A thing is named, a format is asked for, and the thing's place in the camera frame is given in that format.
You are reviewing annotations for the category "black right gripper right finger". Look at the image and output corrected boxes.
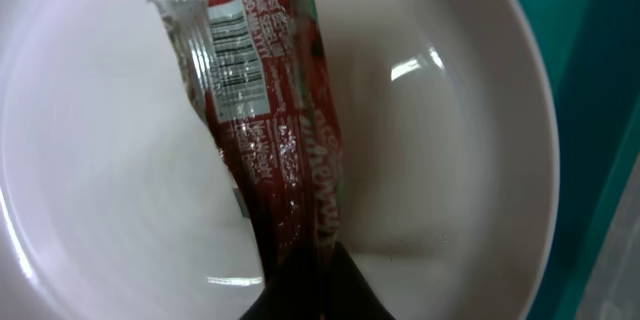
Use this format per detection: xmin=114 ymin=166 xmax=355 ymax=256
xmin=324 ymin=242 xmax=395 ymax=320

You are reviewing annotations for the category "red snack wrapper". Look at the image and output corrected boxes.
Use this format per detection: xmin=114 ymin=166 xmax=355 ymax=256
xmin=154 ymin=0 xmax=344 ymax=277

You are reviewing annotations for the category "large white round plate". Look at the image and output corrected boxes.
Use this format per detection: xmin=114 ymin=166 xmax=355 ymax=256
xmin=1 ymin=0 xmax=559 ymax=319

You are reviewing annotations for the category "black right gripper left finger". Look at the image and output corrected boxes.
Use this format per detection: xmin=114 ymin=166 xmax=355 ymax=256
xmin=240 ymin=249 xmax=323 ymax=320

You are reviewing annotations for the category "clear plastic waste bin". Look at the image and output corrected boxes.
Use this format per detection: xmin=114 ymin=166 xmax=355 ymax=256
xmin=576 ymin=159 xmax=640 ymax=320

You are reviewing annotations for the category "teal plastic tray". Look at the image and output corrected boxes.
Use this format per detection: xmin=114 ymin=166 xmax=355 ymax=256
xmin=519 ymin=0 xmax=639 ymax=319

